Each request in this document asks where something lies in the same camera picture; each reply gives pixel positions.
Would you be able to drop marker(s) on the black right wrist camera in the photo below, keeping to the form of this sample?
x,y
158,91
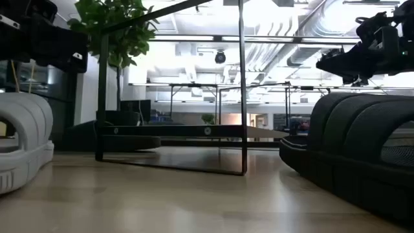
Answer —
x,y
385,35

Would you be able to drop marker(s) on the leafy green potted plant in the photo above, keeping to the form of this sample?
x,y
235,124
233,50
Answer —
x,y
123,32

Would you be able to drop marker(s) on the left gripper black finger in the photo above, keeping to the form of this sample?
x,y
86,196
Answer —
x,y
68,48

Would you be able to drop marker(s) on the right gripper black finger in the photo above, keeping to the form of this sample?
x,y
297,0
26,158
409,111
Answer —
x,y
355,79
346,63

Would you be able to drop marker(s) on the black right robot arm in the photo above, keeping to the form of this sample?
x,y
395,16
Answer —
x,y
408,13

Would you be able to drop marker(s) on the black aluminium rig frame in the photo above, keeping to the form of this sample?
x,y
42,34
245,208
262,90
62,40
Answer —
x,y
194,143

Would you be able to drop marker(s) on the black computer monitor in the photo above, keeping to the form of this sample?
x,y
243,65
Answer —
x,y
136,110

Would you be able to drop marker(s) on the grey slide sandal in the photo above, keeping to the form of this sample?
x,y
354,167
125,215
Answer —
x,y
29,113

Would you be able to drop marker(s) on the black slide sandal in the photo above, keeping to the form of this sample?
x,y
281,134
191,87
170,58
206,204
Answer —
x,y
339,136
136,143

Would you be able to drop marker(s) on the black-framed wooden shoe shelf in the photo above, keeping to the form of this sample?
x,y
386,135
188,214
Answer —
x,y
174,131

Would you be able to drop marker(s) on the round black ceiling lamp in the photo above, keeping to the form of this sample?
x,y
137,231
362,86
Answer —
x,y
220,57

